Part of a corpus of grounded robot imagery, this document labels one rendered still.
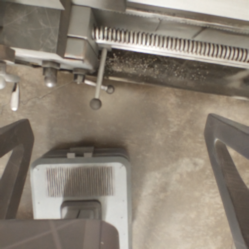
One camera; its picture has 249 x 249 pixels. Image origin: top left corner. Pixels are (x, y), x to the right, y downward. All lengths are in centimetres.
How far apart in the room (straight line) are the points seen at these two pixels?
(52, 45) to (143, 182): 112
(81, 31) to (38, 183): 87
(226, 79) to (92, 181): 79
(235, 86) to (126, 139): 69
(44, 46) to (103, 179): 81
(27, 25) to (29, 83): 95
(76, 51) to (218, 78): 66
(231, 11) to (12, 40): 51
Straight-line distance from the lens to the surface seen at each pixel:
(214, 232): 175
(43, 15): 57
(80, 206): 123
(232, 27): 72
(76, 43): 62
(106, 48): 79
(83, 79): 81
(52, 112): 145
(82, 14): 63
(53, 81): 62
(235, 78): 110
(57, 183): 125
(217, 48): 73
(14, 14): 59
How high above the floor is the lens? 139
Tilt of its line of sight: 84 degrees down
